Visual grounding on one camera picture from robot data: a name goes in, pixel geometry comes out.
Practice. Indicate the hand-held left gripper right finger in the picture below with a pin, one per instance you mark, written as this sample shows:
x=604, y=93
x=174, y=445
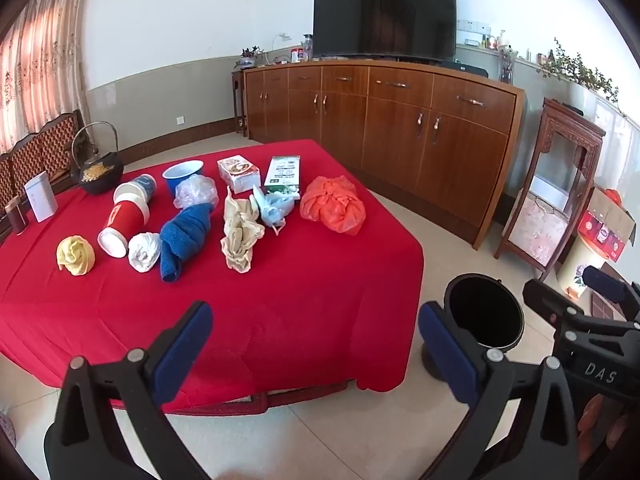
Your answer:
x=447, y=355

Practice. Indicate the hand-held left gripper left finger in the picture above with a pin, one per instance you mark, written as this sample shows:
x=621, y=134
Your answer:
x=182, y=355

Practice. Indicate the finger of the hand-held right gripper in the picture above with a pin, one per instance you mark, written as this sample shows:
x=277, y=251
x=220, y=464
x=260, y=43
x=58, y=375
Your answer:
x=552, y=305
x=607, y=285

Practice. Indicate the black trash bin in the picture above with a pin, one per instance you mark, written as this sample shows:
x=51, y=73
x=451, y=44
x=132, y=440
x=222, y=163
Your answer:
x=482, y=310

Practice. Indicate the white paper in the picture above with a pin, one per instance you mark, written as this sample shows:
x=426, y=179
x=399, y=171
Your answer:
x=144, y=252

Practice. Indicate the blue towel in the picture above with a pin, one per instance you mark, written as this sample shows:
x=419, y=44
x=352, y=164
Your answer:
x=182, y=232

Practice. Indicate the beige cloth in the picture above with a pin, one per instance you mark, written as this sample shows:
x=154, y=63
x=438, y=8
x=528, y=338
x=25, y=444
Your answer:
x=240, y=235

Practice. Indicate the yellow cloth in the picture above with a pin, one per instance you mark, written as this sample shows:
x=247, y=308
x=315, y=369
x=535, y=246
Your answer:
x=75, y=255

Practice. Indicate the red paper cup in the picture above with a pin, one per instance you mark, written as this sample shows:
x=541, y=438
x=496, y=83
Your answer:
x=122, y=220

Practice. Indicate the light blue face mask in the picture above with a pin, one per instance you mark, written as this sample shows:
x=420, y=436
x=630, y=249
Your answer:
x=274, y=207

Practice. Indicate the blue patterned paper cup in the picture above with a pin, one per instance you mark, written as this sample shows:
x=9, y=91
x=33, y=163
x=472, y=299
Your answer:
x=142, y=185

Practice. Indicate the orange plastic bag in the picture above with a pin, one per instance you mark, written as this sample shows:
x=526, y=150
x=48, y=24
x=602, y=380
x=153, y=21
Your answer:
x=332, y=205

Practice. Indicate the red white milk carton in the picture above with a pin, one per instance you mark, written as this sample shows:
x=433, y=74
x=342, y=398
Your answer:
x=239, y=172

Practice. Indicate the green white milk carton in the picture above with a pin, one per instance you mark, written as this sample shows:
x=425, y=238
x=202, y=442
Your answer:
x=282, y=172

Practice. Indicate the floral pedal bin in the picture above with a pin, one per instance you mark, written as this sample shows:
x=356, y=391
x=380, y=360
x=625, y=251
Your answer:
x=575, y=265

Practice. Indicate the red cardboard box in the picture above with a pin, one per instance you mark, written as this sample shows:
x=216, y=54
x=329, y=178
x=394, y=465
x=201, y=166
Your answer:
x=600, y=230

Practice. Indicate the pink floral cushion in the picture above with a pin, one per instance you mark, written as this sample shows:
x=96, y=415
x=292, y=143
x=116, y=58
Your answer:
x=537, y=230

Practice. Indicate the white board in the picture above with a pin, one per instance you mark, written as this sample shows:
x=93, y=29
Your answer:
x=550, y=195

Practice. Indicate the red tablecloth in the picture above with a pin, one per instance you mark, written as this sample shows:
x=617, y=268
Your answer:
x=300, y=285

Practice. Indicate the wooden chair floral cushion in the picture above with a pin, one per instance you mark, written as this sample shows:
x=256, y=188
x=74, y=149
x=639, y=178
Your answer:
x=570, y=132

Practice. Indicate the clear plastic bag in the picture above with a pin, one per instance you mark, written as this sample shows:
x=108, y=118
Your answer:
x=197, y=191

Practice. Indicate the blue bowl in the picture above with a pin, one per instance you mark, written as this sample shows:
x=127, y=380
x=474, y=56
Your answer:
x=182, y=177

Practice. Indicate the black cast iron teapot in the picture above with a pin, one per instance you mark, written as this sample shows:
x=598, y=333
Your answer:
x=100, y=175

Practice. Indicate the white tin box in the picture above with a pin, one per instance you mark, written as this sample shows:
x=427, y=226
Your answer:
x=41, y=197

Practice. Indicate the dark brown cylinder canister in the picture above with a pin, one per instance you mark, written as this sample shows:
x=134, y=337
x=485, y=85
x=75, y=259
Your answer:
x=16, y=217

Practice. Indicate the green leafy branch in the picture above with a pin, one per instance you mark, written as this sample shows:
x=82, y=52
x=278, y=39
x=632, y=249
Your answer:
x=575, y=67

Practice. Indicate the wooden sideboard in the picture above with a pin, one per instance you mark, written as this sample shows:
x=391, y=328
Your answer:
x=400, y=125

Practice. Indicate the glass vase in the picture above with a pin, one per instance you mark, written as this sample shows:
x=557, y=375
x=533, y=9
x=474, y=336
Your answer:
x=507, y=67

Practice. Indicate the wooden bench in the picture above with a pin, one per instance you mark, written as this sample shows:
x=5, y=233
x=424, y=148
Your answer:
x=45, y=147

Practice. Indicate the black set-top box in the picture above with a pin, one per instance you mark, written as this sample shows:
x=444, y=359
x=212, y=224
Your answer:
x=462, y=66

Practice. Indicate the row of small bottles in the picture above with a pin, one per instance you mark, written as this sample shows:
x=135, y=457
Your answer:
x=487, y=41

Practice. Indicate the potted plant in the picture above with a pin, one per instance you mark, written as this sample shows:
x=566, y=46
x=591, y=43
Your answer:
x=247, y=62

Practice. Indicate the embroidered curtain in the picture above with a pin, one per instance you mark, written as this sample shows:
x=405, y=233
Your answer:
x=45, y=70

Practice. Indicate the red white canister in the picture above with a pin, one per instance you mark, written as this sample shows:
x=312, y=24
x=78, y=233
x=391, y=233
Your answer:
x=297, y=55

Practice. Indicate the clear glass jar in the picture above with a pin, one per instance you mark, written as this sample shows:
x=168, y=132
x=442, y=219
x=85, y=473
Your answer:
x=307, y=47

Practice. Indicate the white gooseneck lamp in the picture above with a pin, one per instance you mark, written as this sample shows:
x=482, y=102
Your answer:
x=284, y=36

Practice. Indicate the black flat television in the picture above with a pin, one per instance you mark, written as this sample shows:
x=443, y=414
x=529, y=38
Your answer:
x=385, y=10

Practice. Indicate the white wall socket strip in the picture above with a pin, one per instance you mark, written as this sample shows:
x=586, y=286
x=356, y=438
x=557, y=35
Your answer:
x=472, y=25

